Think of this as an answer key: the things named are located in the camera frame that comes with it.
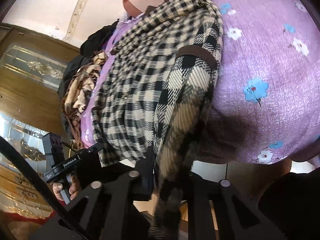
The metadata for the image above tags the black cream checked coat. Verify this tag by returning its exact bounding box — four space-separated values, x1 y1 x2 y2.
92 0 223 239

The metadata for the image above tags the person's left hand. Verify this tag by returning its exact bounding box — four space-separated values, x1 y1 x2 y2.
52 173 81 202

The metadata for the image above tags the brown beige patterned garment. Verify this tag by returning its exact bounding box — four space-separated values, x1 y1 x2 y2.
58 50 107 148

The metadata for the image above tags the brown wooden wardrobe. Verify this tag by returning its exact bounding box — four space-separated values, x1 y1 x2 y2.
1 23 79 219

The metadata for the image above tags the purple floral bed sheet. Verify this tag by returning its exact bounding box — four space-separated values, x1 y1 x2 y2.
80 0 320 165

